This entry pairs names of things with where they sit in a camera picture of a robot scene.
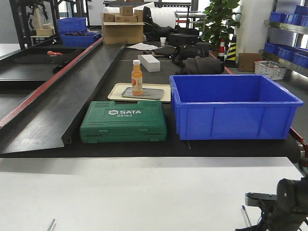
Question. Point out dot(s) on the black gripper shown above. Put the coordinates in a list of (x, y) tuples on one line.
[(284, 211)]

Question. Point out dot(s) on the green black screwdriver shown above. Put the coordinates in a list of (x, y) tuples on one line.
[(51, 225), (246, 216)]

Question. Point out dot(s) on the small grey metal tray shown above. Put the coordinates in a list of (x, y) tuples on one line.
[(150, 94)]

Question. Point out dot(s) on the beige plastic tray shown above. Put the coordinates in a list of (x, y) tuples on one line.
[(119, 88)]

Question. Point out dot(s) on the large blue plastic bin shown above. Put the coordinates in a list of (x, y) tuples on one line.
[(231, 107)]

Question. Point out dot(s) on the dark grey jacket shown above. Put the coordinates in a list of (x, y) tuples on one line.
[(201, 66)]

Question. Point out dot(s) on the black bag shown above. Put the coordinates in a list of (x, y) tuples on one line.
[(185, 51)]

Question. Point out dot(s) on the green potted plant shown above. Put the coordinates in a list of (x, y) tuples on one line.
[(219, 21)]

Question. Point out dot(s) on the white rectangular box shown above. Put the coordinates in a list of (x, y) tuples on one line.
[(150, 63)]

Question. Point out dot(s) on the orange juice bottle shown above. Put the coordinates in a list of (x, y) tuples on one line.
[(136, 78)]

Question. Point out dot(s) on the green SATA tool case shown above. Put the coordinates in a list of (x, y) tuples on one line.
[(107, 121)]

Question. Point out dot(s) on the white paper cup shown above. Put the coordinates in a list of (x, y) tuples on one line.
[(163, 41)]

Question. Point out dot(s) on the large cardboard box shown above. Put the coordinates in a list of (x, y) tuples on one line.
[(119, 32)]

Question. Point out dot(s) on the black metal ramp plate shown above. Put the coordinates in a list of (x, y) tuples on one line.
[(49, 115)]

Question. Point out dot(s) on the blue crate far left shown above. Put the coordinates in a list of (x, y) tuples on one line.
[(72, 24)]

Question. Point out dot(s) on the white wire basket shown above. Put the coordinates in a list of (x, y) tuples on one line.
[(270, 69)]

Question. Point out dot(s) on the orange handled tool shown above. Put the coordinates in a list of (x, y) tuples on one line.
[(52, 53)]

